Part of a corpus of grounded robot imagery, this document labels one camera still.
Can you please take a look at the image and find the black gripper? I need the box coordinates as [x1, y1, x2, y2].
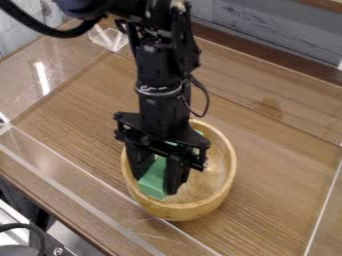
[113, 93, 213, 196]

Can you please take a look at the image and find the green rectangular block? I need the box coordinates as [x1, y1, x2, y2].
[137, 129, 206, 201]

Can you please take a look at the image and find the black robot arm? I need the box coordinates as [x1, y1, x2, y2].
[54, 0, 210, 195]

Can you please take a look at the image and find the brown wooden bowl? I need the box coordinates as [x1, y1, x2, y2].
[121, 119, 237, 221]

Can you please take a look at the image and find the clear acrylic tray wall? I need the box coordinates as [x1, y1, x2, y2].
[0, 125, 221, 256]

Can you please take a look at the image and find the black metal table frame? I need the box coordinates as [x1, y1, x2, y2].
[0, 178, 105, 256]

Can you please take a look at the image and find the clear acrylic corner bracket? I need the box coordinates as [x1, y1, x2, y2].
[89, 24, 129, 52]

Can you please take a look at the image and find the black cable bottom left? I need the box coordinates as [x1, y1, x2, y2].
[0, 223, 49, 256]

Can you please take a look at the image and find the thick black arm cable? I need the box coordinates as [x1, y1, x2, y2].
[0, 0, 106, 39]

